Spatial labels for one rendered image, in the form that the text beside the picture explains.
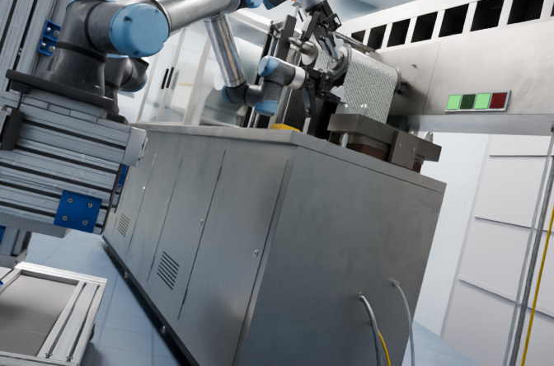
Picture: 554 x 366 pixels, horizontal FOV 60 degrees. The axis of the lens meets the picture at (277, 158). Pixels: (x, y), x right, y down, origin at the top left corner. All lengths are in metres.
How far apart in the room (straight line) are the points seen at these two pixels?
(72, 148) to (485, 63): 1.34
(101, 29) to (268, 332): 0.93
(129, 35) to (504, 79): 1.18
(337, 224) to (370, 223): 0.13
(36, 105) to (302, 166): 0.72
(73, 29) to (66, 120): 0.21
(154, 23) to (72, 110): 0.27
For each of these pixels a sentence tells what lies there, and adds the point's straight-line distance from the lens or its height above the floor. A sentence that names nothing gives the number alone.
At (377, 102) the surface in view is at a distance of 1.91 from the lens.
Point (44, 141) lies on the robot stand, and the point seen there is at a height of 0.69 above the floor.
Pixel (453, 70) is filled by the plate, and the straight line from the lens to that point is 1.91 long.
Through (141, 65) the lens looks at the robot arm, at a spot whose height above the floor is 1.02.
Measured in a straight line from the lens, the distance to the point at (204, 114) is 2.66.
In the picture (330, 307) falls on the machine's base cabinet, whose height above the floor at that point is 0.41.
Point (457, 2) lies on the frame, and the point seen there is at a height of 1.59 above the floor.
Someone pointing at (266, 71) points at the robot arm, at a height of 1.09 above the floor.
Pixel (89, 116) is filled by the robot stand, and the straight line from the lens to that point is 1.19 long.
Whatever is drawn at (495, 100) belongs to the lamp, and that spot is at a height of 1.18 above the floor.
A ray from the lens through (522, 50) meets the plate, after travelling 1.76.
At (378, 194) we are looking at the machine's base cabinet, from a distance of 1.60.
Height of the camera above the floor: 0.72
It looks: 3 degrees up
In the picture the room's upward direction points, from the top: 15 degrees clockwise
